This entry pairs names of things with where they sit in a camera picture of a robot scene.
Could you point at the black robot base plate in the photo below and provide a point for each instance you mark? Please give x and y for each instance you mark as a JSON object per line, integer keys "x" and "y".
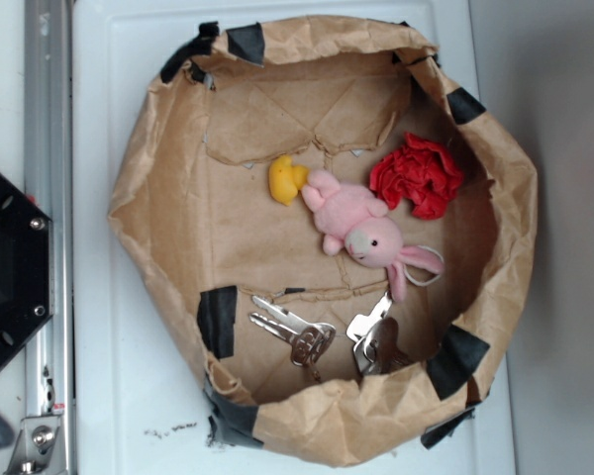
{"x": 25, "y": 253}

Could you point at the aluminium frame rail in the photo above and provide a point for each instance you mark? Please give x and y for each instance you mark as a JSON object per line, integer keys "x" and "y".
{"x": 49, "y": 379}

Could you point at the silver key bunch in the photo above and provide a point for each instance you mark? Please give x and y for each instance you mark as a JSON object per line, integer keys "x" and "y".
{"x": 375, "y": 337}

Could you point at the metal corner bracket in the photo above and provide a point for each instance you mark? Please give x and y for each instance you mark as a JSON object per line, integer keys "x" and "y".
{"x": 39, "y": 448}

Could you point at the yellow rubber duck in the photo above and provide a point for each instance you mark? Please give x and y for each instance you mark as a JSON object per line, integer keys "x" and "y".
{"x": 285, "y": 180}

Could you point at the red crumpled paper ball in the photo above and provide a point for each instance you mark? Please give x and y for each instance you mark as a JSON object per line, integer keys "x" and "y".
{"x": 421, "y": 171}

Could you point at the silver keys left pair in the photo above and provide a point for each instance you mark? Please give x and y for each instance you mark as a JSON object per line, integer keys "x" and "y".
{"x": 308, "y": 341}

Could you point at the brown paper bag bin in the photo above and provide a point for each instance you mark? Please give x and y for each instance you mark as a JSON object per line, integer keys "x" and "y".
{"x": 192, "y": 209}

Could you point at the pink plush bunny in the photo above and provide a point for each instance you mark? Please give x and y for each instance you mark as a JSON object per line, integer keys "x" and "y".
{"x": 352, "y": 219}

